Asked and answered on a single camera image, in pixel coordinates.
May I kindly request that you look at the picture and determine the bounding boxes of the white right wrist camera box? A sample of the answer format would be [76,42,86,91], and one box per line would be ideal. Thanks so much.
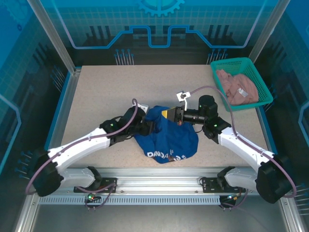
[175,90,192,111]

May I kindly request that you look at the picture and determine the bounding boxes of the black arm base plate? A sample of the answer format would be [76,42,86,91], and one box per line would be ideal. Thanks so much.
[201,177,246,193]
[73,177,118,193]

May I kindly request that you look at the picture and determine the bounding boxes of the blue printed t-shirt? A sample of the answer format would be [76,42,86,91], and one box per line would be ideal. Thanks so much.
[133,105,199,165]

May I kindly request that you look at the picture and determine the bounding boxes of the aluminium table side rail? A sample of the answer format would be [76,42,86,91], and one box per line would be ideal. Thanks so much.
[40,68,82,176]
[255,106,278,176]

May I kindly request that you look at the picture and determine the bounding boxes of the pink garment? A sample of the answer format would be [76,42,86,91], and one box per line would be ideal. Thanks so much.
[215,69,259,106]

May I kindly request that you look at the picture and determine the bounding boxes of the teal plastic mesh basket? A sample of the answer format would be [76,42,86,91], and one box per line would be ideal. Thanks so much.
[210,57,274,113]

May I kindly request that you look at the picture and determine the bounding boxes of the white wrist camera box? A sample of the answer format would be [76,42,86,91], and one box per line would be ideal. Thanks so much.
[138,103,150,115]
[175,90,192,111]

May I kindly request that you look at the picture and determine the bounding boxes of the steel front shelf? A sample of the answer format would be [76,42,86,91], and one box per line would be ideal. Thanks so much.
[13,187,306,232]

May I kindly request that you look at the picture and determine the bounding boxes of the aluminium mounting rail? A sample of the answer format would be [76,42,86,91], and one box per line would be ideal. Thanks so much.
[31,167,288,197]

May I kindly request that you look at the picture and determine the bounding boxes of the small LED connector module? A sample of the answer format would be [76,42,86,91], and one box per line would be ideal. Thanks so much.
[220,192,242,204]
[84,190,101,203]

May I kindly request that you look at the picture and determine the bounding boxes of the slotted grey cable duct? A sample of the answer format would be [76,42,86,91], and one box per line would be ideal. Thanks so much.
[38,196,222,206]

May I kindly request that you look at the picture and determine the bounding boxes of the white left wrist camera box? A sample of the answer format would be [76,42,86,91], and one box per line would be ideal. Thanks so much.
[138,103,150,115]

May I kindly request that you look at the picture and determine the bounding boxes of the aluminium frame post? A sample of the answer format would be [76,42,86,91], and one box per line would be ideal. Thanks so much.
[26,0,82,76]
[242,0,292,75]

